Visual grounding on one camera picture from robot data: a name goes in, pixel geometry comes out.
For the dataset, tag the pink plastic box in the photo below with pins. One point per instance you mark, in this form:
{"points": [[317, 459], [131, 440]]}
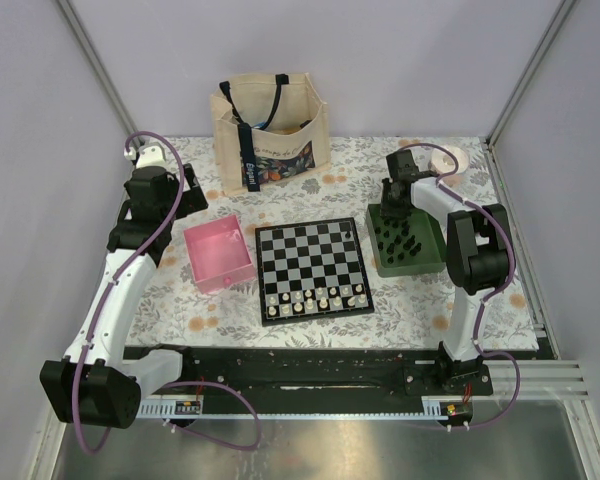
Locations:
{"points": [[218, 254]]}

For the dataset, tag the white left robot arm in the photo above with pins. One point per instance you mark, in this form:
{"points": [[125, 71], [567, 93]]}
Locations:
{"points": [[92, 384]]}

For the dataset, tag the beige canvas tote bag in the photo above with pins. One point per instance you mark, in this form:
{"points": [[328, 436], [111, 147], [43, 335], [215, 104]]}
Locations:
{"points": [[268, 128]]}

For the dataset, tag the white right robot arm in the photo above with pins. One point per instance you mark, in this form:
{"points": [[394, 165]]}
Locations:
{"points": [[480, 260]]}

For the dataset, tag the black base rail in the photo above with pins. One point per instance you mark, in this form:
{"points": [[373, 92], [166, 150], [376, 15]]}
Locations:
{"points": [[288, 381]]}

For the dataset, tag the black white chessboard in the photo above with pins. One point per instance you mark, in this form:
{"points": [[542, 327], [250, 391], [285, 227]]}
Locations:
{"points": [[312, 270]]}

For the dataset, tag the green plastic tray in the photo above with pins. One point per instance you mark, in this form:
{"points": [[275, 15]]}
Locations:
{"points": [[413, 245]]}

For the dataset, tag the floral patterned tablecloth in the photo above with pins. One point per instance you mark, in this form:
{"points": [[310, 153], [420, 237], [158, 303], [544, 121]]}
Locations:
{"points": [[410, 312]]}

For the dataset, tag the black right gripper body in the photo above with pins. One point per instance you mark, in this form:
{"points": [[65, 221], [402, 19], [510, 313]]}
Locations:
{"points": [[391, 209]]}

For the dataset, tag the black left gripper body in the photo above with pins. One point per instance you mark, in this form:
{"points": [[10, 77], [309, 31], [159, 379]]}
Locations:
{"points": [[191, 200]]}

